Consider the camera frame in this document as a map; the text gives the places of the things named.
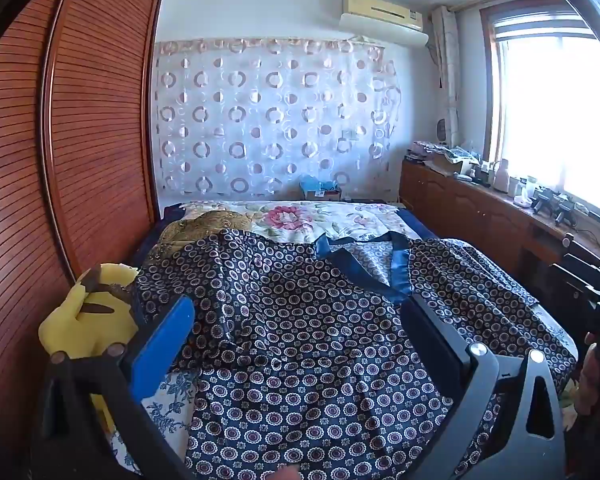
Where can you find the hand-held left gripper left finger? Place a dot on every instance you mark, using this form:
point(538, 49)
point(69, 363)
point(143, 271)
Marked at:
point(162, 350)

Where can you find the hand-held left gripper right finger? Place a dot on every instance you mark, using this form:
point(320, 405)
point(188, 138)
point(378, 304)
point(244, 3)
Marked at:
point(432, 327)

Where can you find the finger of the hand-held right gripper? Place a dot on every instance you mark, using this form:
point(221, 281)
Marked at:
point(580, 275)

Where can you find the navy circle-patterned garment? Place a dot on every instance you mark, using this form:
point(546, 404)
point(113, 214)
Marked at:
point(305, 340)

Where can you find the person's right hand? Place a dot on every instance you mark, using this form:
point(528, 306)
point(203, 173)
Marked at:
point(597, 380)

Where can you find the blue-white floral cloth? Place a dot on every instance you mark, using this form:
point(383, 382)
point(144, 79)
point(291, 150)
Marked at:
point(167, 400)

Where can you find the black device on cabinet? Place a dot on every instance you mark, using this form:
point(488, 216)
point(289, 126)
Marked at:
point(555, 205)

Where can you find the yellow plush toy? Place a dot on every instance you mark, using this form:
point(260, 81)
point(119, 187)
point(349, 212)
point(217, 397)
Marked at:
point(87, 317)

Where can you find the dark blue bed sheet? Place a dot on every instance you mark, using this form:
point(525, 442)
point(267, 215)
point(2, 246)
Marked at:
point(420, 222)

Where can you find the long wooden cabinet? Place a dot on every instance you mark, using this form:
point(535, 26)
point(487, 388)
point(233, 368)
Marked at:
point(480, 210)

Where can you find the white bottle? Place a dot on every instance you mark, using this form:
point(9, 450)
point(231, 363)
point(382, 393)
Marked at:
point(501, 176)

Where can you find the golden patterned pillow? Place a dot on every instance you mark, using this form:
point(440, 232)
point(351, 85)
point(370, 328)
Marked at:
point(207, 225)

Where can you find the floral bed blanket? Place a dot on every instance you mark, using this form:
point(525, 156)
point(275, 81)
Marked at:
point(310, 220)

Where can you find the cardboard box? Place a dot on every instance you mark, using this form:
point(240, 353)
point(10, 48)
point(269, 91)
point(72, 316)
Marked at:
point(447, 162)

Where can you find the wooden-framed window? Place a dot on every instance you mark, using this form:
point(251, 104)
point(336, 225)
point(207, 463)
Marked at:
point(555, 95)

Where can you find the wooden louvered wardrobe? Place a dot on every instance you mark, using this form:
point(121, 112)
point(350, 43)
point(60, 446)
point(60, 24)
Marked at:
point(55, 150)

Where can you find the patterned window curtain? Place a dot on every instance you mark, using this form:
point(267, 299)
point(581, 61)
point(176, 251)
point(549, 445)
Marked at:
point(449, 70)

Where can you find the circle-patterned sheer wall curtain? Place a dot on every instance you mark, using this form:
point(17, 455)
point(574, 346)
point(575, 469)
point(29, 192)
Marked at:
point(275, 120)

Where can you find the wall air conditioner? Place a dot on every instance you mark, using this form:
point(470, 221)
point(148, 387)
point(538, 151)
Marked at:
point(385, 17)

